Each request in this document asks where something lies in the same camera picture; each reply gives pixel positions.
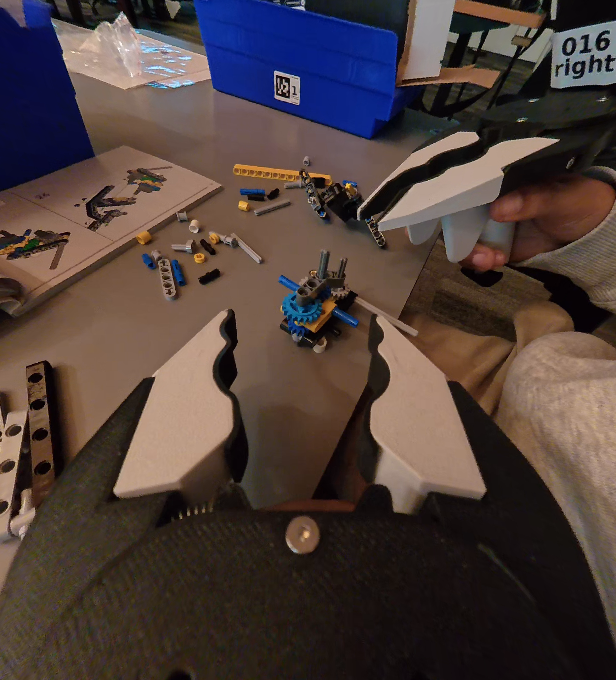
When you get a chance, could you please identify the person's right hand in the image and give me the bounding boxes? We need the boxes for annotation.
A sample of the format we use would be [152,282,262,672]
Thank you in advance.
[457,175,616,272]

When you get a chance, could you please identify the pile of lego beams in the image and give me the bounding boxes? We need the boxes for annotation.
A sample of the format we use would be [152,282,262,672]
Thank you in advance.
[0,360,60,548]

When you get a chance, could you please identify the clear plastic bag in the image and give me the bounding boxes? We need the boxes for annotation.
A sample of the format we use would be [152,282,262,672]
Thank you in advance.
[53,18,213,91]
[82,12,146,80]

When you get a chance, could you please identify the light grey long lego axle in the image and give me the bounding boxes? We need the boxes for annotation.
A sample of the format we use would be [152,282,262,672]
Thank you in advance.
[355,296,419,338]

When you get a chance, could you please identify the grey short lego beam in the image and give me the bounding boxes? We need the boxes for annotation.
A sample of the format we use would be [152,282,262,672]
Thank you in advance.
[157,259,177,302]

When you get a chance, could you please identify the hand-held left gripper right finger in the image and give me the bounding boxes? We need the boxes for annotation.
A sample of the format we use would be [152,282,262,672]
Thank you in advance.
[362,313,487,515]

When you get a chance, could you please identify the lego gear assembly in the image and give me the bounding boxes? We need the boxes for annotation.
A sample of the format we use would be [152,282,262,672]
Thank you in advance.
[277,250,361,354]

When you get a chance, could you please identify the cardboard box flap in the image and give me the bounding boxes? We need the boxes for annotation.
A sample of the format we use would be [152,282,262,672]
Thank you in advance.
[395,0,500,88]

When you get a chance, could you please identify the person's beige pants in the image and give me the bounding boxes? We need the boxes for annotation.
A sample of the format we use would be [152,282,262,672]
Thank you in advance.
[403,300,574,420]

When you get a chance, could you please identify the yellow long lego beam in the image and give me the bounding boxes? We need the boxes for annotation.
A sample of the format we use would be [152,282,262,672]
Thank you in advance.
[233,164,332,182]

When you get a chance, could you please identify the black lego frame assembly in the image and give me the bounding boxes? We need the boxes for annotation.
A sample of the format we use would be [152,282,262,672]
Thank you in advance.
[298,169,388,249]

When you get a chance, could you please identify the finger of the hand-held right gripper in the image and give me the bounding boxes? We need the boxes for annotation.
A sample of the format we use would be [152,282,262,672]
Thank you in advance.
[364,137,560,264]
[357,131,482,221]

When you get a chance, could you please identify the blue plastic bin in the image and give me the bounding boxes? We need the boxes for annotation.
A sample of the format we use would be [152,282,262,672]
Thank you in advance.
[193,0,425,140]
[0,0,96,203]

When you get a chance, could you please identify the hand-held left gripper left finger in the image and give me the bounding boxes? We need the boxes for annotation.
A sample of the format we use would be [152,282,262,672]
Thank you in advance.
[112,309,249,503]

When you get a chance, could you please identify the lego instruction booklet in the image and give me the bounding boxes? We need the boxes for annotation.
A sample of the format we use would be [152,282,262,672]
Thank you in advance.
[0,144,222,318]

